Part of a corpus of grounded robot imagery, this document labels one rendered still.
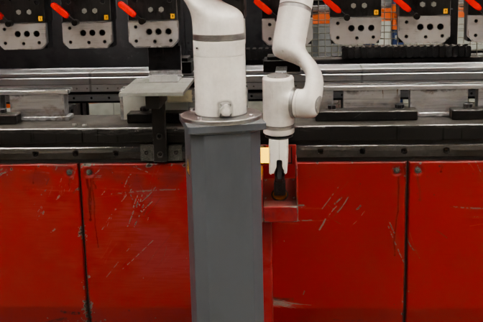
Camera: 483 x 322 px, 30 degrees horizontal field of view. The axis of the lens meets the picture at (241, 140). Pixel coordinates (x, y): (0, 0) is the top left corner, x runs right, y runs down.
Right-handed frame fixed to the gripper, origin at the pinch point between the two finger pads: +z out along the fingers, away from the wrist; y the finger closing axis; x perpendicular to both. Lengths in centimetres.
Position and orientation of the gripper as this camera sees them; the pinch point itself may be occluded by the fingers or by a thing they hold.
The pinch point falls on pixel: (279, 187)
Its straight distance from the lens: 247.8
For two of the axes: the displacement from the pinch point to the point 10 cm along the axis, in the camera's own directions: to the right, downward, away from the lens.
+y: -0.4, 3.0, -9.5
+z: 0.3, 9.5, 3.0
